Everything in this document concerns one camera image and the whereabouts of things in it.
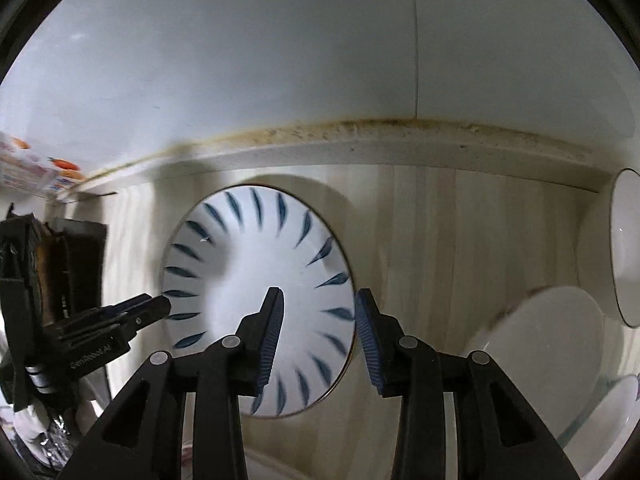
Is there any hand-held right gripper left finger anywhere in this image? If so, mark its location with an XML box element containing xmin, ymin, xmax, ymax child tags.
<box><xmin>60</xmin><ymin>286</ymin><xmax>286</xmax><ymax>480</ymax></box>

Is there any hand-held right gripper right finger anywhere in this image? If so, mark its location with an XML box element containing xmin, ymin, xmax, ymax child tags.
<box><xmin>354</xmin><ymin>287</ymin><xmax>576</xmax><ymax>480</ymax></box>

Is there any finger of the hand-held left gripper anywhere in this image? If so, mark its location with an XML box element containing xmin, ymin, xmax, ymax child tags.
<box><xmin>100</xmin><ymin>293</ymin><xmax>172</xmax><ymax>329</ymax></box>

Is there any blue leaf pattern plate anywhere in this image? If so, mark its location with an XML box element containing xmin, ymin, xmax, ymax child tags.
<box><xmin>161</xmin><ymin>185</ymin><xmax>357</xmax><ymax>418</ymax></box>

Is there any white plate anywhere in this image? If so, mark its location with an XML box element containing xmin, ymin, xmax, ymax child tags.
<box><xmin>462</xmin><ymin>285</ymin><xmax>606</xmax><ymax>461</ymax></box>

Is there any white bowl with dark rim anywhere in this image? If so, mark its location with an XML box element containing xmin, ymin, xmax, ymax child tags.
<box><xmin>607</xmin><ymin>167</ymin><xmax>640</xmax><ymax>329</ymax></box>

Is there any striped cat print cloth mat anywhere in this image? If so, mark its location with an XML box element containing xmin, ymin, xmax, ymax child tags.
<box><xmin>100</xmin><ymin>160</ymin><xmax>617</xmax><ymax>480</ymax></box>

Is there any colourful fruit wall sticker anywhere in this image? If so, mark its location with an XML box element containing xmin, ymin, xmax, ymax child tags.
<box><xmin>0</xmin><ymin>131</ymin><xmax>84</xmax><ymax>197</ymax></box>

